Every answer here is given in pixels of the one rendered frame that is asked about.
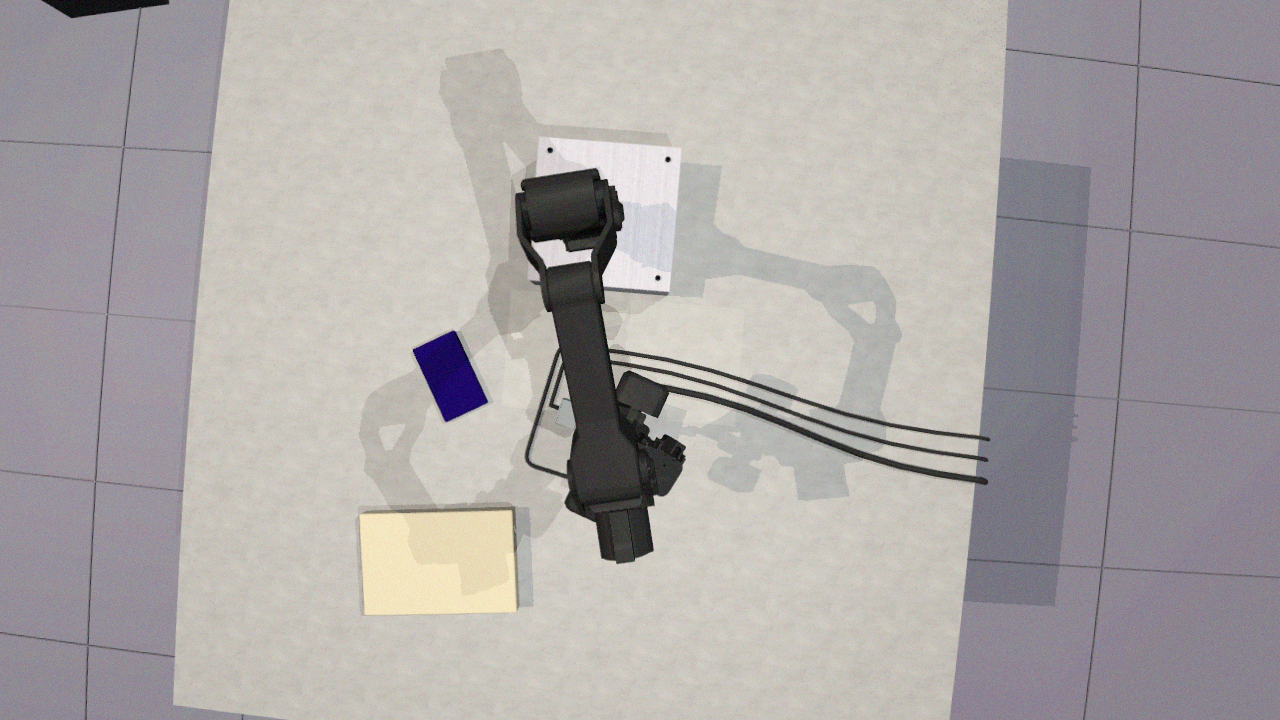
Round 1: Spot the cream rectangular block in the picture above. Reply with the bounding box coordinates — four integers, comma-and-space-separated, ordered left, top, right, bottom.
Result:
360, 507, 520, 616

